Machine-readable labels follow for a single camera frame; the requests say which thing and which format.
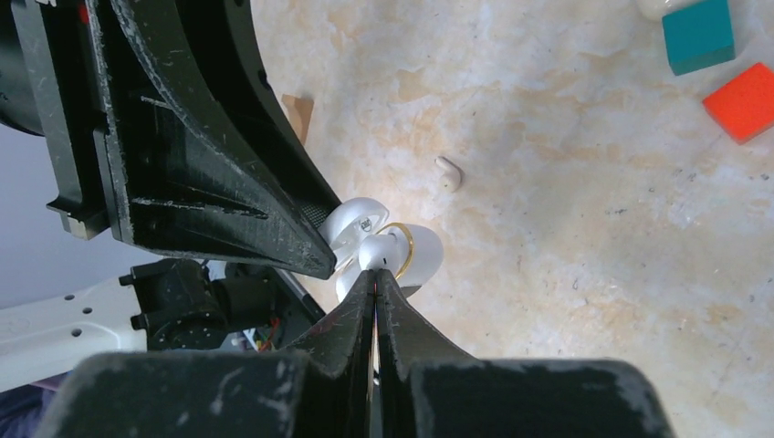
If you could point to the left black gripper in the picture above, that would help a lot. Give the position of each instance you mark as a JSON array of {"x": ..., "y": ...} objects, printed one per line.
[{"x": 161, "y": 128}]

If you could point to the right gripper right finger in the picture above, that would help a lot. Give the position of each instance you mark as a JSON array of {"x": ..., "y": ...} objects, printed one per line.
[{"x": 433, "y": 388}]

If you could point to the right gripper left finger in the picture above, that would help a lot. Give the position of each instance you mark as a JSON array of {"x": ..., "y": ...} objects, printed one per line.
[{"x": 318, "y": 386}]

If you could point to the white earbud charging case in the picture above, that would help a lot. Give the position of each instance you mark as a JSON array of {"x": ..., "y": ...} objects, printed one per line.
[{"x": 361, "y": 238}]

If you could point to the beige rounded block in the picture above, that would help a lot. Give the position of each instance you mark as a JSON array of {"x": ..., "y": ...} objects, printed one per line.
[{"x": 655, "y": 10}]

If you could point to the white wireless earbud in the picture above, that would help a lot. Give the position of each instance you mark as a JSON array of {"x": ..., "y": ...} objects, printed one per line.
[{"x": 379, "y": 252}]

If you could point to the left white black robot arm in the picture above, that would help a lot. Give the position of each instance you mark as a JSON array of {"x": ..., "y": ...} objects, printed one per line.
[{"x": 170, "y": 304}]

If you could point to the wooden arch block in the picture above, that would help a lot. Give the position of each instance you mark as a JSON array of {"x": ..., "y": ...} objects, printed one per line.
[{"x": 299, "y": 112}]

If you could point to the small beige earbud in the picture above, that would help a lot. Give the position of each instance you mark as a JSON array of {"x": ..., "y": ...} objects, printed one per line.
[{"x": 451, "y": 178}]

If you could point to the orange-red small cube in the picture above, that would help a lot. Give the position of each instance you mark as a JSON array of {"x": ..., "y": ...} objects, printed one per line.
[{"x": 743, "y": 107}]

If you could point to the teal small cube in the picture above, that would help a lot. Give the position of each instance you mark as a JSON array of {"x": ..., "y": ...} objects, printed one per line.
[{"x": 699, "y": 36}]

